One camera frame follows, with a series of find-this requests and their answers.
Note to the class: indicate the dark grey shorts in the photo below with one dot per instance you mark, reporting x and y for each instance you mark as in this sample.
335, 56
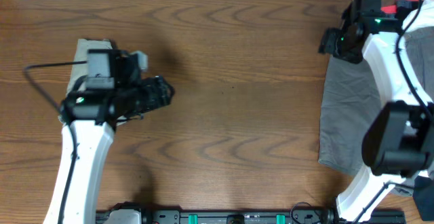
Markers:
351, 102

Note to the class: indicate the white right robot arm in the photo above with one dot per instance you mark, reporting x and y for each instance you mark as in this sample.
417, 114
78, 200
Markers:
376, 119

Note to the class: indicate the light khaki green shorts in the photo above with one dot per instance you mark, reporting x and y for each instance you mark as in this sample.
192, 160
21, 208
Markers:
83, 45

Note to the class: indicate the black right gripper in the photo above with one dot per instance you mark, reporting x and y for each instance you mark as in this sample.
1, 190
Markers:
327, 44

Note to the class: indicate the black and red garment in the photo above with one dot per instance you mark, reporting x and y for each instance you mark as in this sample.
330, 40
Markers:
401, 7

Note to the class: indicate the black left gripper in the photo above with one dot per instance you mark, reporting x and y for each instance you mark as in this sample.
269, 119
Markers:
158, 93

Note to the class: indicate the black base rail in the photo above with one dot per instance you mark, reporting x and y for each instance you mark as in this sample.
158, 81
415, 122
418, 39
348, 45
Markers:
128, 212

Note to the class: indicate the white garment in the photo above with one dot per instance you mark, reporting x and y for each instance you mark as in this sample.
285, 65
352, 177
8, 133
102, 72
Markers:
425, 17

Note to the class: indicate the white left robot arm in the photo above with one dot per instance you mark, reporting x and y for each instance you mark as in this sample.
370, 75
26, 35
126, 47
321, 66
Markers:
108, 89

